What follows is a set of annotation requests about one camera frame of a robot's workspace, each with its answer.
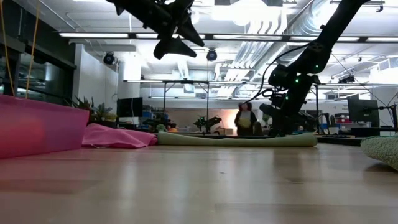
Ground black computer monitor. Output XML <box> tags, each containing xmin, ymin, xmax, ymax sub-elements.
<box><xmin>347</xmin><ymin>98</ymin><xmax>381</xmax><ymax>128</ymax></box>
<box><xmin>116</xmin><ymin>96</ymin><xmax>144</xmax><ymax>118</ymax></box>

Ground black metal table frame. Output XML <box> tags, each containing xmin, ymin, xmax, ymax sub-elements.
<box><xmin>157</xmin><ymin>132</ymin><xmax>364</xmax><ymax>147</ymax></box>

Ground yellow extension cable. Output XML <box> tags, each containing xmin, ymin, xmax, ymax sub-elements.
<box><xmin>0</xmin><ymin>0</ymin><xmax>41</xmax><ymax>100</ymax></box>

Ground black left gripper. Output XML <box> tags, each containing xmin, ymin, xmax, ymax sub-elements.
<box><xmin>149</xmin><ymin>0</ymin><xmax>205</xmax><ymax>60</ymax></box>

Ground potted succulent plant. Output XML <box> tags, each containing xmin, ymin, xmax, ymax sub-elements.
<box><xmin>63</xmin><ymin>95</ymin><xmax>118</xmax><ymax>129</ymax></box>

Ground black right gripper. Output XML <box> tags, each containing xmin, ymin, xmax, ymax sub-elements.
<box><xmin>259</xmin><ymin>74</ymin><xmax>320</xmax><ymax>137</ymax></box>

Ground black background gantry frame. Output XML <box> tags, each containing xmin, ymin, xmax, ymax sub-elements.
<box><xmin>161</xmin><ymin>79</ymin><xmax>211</xmax><ymax>125</ymax></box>

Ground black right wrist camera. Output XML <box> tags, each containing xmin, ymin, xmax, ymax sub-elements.
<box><xmin>267</xmin><ymin>63</ymin><xmax>292</xmax><ymax>88</ymax></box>

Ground long ceiling light strip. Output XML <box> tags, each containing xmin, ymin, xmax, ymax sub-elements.
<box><xmin>58</xmin><ymin>32</ymin><xmax>398</xmax><ymax>44</ymax></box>

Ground green microfiber towel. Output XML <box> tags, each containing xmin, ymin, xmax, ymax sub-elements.
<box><xmin>157</xmin><ymin>131</ymin><xmax>318</xmax><ymax>147</ymax></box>
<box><xmin>360</xmin><ymin>135</ymin><xmax>398</xmax><ymax>172</ymax></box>

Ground pink microfiber towel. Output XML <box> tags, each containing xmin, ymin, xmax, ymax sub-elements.
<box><xmin>81</xmin><ymin>123</ymin><xmax>159</xmax><ymax>149</ymax></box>

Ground pink translucent plastic tray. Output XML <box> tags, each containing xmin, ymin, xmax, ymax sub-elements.
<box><xmin>0</xmin><ymin>93</ymin><xmax>90</xmax><ymax>160</ymax></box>

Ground person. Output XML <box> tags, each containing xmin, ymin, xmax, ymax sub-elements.
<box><xmin>233</xmin><ymin>101</ymin><xmax>259</xmax><ymax>136</ymax></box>

